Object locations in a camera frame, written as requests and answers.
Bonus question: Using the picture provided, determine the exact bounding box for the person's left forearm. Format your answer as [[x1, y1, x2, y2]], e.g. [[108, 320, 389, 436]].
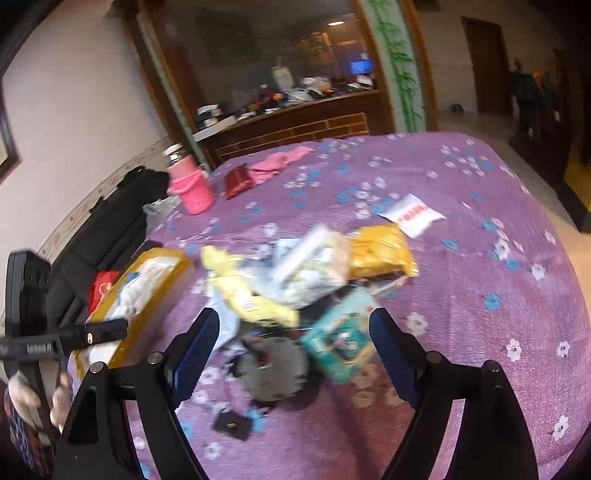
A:
[[4, 392, 56, 476]]

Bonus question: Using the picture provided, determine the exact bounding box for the wooden partition frame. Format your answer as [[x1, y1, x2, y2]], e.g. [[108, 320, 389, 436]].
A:
[[122, 0, 439, 171]]

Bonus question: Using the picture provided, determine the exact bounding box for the black sofa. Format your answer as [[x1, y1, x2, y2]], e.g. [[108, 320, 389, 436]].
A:
[[44, 166, 169, 324]]

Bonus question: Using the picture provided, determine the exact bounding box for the wooden door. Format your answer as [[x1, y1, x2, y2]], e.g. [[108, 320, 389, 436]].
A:
[[461, 16, 513, 116]]

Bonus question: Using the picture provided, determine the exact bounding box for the pink cloth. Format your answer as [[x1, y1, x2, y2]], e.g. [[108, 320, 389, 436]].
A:
[[249, 145, 315, 185]]

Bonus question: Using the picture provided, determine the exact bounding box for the clear plastic bag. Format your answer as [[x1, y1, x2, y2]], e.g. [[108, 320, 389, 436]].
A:
[[142, 198, 183, 232]]

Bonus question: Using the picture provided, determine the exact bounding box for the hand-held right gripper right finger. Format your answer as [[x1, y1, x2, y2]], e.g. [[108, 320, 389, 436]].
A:
[[368, 307, 540, 480]]

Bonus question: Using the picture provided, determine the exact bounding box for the white kettle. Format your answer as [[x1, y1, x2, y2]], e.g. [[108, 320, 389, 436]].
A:
[[271, 65, 296, 90]]

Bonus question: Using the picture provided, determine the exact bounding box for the small white red-print packet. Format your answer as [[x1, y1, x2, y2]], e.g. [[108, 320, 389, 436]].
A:
[[378, 194, 446, 239]]

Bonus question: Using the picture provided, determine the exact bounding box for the yellow cardboard box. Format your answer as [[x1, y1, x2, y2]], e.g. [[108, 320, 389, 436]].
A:
[[71, 248, 195, 370]]

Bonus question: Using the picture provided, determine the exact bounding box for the white flat box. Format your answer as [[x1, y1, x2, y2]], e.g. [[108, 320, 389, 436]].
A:
[[193, 105, 237, 141]]

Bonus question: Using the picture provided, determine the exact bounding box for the clear bag of white packets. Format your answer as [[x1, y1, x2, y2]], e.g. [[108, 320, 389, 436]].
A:
[[268, 224, 352, 310]]

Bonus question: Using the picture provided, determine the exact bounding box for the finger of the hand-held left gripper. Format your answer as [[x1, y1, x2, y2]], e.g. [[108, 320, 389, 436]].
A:
[[59, 318, 129, 352]]

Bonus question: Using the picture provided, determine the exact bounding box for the wooden cabinet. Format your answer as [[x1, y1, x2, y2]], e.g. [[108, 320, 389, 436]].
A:
[[191, 90, 393, 169]]

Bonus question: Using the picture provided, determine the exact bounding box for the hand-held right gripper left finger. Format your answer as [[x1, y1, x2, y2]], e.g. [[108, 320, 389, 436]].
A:
[[52, 307, 221, 480]]

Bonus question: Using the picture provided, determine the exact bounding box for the pink crochet covered bottle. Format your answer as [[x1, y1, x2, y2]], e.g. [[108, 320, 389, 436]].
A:
[[164, 144, 217, 215]]

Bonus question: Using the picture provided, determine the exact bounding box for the person's left hand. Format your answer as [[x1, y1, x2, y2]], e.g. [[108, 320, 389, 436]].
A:
[[8, 369, 73, 433]]

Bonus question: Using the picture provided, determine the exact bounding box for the red gift bag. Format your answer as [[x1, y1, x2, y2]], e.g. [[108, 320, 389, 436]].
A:
[[88, 271, 122, 315]]

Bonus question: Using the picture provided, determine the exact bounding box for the bamboo painted panel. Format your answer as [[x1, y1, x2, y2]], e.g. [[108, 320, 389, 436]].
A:
[[362, 0, 428, 134]]

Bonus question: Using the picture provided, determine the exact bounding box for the teal tissue packet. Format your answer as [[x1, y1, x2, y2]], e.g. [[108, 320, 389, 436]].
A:
[[300, 288, 379, 385]]

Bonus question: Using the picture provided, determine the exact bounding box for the pale yellow packet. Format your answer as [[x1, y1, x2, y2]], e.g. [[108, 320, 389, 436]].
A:
[[201, 246, 301, 328]]

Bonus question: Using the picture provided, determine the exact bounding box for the orange packet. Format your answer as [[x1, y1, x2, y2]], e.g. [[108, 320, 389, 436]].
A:
[[347, 224, 419, 281]]

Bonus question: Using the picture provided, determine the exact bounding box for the clear container with dark contents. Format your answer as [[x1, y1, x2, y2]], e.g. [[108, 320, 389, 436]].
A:
[[233, 335, 310, 404]]

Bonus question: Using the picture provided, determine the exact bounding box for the purple floral tablecloth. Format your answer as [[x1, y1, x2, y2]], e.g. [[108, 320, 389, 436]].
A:
[[67, 133, 591, 480]]

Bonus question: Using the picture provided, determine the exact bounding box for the small black square object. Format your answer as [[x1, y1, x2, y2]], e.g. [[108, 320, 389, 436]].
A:
[[213, 410, 254, 440]]

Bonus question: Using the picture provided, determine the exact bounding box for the framed wall picture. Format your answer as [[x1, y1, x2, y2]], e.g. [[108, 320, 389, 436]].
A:
[[0, 78, 23, 185]]

